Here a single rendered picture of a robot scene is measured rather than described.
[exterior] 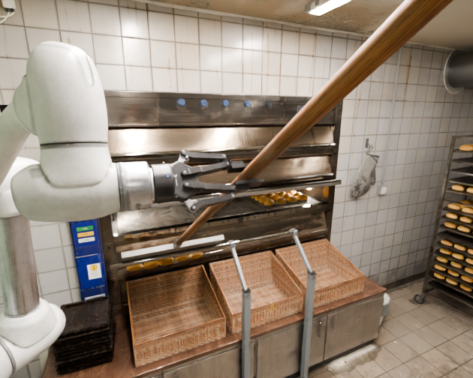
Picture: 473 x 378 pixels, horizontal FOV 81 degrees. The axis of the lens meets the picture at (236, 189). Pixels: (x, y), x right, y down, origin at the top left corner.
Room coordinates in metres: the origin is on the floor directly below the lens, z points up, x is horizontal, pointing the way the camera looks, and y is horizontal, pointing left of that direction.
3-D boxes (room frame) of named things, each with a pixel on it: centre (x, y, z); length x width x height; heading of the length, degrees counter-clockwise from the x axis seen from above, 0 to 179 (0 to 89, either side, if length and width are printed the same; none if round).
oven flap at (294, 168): (2.06, -0.01, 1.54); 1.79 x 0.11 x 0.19; 114
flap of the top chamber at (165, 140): (2.06, -0.01, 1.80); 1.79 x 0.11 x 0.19; 114
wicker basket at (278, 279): (1.82, -0.13, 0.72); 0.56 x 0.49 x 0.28; 114
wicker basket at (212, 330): (1.58, 0.41, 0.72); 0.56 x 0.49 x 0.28; 114
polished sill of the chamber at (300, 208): (2.08, 0.00, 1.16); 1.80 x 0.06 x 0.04; 114
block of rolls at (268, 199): (2.70, -0.36, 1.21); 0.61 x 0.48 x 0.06; 24
